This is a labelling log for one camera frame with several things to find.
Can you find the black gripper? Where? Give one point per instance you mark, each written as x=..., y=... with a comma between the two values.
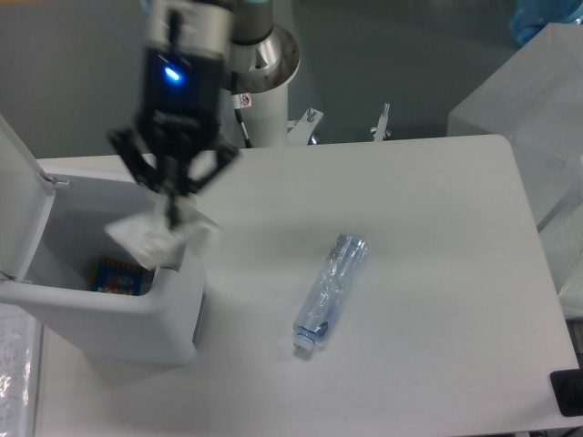
x=179, y=108

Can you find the white plastic wrapper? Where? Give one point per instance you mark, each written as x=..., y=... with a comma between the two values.
x=154, y=243

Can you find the clear crushed plastic bottle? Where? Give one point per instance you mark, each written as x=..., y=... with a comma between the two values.
x=324, y=301

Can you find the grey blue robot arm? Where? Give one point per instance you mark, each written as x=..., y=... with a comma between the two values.
x=259, y=55

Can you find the white open trash can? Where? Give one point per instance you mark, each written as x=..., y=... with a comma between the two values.
x=59, y=264

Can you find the blue yellow snack packet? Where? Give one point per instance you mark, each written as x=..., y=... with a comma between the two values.
x=116, y=277

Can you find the paper sheet in sleeve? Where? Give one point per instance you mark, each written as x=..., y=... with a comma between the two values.
x=21, y=339

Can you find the translucent plastic box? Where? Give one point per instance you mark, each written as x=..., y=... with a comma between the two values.
x=534, y=100

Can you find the blue water jug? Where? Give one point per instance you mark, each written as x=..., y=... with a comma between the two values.
x=531, y=16

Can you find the black device at edge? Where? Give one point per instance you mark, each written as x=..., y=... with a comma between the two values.
x=567, y=386

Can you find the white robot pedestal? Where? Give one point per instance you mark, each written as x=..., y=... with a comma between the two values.
x=266, y=119

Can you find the white mounting bracket right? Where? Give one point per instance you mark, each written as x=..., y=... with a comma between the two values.
x=301, y=132

